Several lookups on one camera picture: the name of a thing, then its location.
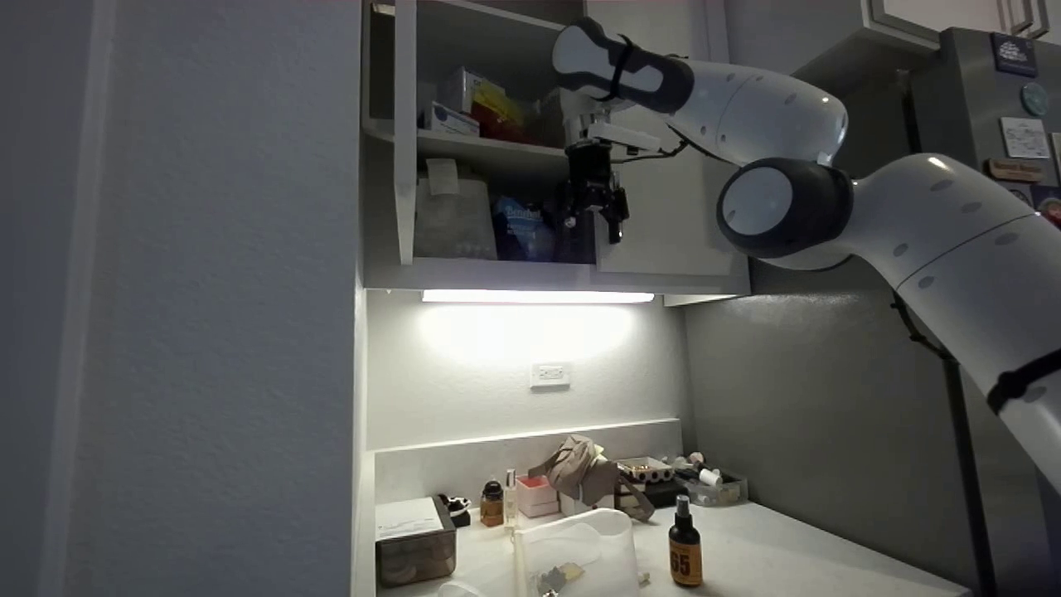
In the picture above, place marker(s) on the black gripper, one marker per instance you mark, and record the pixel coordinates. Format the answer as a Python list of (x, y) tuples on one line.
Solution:
[(589, 168)]

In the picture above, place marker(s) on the white panelled cupboard door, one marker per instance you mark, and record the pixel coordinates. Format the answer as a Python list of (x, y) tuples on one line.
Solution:
[(666, 221)]

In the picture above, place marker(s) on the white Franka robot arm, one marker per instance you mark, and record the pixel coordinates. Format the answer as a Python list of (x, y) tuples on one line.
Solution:
[(939, 242)]

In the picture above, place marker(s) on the white cupboard door with knob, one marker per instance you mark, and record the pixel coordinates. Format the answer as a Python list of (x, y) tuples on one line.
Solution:
[(406, 135)]

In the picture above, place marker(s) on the blue plastic package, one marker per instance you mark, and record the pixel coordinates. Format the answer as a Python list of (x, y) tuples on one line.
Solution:
[(523, 230)]

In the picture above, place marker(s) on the under-cabinet light bar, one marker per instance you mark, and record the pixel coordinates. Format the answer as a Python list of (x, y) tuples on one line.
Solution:
[(538, 295)]

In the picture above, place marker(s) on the clear plastic container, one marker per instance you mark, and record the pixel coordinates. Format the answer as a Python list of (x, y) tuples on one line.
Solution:
[(552, 119)]

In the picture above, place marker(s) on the white paper bag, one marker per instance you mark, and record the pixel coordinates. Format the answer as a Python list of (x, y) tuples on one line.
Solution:
[(452, 215)]

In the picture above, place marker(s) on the yellow red package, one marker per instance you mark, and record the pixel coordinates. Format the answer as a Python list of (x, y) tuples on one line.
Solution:
[(494, 103)]

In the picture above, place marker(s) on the crumpled grey cloth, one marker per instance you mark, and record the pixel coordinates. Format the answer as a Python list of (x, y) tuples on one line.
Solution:
[(583, 468)]

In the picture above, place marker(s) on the dark compartment box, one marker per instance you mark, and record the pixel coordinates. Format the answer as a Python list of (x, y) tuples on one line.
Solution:
[(649, 476)]

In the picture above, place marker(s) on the pink white small box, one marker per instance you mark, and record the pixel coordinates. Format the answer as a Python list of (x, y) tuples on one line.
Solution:
[(538, 495)]

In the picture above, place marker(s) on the small clear bottle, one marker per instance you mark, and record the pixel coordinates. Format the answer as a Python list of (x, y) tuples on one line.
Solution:
[(511, 497)]

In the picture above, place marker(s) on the small amber bottle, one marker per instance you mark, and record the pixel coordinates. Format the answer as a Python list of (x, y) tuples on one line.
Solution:
[(491, 505)]

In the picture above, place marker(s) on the small black object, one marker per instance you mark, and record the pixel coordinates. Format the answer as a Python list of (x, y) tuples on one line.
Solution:
[(456, 513)]

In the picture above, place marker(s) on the amber spray bottle black cap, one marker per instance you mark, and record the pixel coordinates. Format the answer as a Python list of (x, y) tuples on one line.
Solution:
[(685, 547)]

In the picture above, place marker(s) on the grey cardboard box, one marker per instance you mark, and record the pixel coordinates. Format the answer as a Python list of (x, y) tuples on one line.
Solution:
[(411, 540)]

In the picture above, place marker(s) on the white cabinet above refrigerator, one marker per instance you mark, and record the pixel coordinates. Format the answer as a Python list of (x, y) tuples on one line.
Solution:
[(951, 18)]

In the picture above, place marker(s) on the stainless steel refrigerator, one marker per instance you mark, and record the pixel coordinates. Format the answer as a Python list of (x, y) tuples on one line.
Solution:
[(998, 100)]

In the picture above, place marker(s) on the brown oval magnet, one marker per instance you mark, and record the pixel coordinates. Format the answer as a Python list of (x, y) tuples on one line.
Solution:
[(1017, 170)]

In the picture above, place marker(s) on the white square magnet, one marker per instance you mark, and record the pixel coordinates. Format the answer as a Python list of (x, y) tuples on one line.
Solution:
[(1026, 137)]

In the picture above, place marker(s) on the dark blue cloud magnet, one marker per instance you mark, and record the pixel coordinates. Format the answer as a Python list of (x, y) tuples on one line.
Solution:
[(1014, 54)]

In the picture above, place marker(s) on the pale round magnet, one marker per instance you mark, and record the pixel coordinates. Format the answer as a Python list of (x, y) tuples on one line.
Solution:
[(1036, 100)]

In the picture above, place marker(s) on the white wall cupboard with shelves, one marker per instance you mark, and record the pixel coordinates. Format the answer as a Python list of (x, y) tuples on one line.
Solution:
[(476, 276)]

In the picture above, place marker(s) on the white wall outlet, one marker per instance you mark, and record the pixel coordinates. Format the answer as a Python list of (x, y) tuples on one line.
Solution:
[(552, 375)]

